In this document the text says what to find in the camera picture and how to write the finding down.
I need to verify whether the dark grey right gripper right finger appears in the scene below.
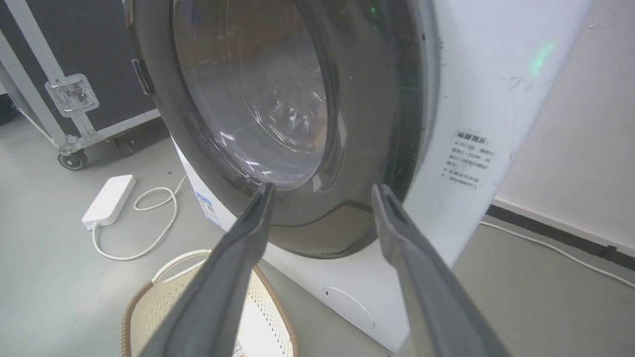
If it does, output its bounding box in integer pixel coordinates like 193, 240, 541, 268
371, 183, 511, 357

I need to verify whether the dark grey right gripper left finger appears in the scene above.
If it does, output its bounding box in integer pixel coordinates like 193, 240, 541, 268
138, 182, 275, 357

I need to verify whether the dark round washing machine door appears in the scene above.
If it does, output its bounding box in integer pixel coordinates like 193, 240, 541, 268
123, 0, 440, 259

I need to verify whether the white washing machine body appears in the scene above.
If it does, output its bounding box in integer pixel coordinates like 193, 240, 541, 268
171, 0, 594, 354

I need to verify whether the cream perforated laundry basket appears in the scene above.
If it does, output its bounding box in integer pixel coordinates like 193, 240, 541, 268
121, 249, 299, 357

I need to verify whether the black flight case with aluminium edges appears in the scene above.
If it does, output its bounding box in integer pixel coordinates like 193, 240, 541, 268
0, 0, 161, 171

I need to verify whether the white power strip with cable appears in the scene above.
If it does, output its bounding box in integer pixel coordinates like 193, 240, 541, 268
91, 175, 188, 261

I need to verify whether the thin white wall cable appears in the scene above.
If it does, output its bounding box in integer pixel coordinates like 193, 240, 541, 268
479, 221, 635, 289

